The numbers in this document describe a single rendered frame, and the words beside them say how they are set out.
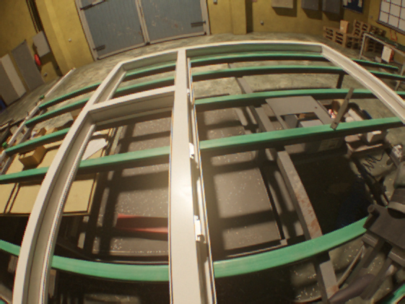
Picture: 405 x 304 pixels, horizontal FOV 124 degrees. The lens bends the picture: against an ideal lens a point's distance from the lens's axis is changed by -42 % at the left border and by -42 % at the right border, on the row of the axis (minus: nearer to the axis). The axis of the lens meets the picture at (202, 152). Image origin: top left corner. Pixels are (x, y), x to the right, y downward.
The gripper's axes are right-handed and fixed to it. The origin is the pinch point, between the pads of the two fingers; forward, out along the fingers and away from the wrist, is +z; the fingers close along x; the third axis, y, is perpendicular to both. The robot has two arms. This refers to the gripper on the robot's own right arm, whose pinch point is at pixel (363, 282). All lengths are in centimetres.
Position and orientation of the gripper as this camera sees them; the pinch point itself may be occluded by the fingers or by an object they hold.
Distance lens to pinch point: 40.2
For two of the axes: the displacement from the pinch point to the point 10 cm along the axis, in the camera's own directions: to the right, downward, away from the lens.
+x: -0.2, 0.4, -10.0
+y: -8.8, -4.8, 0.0
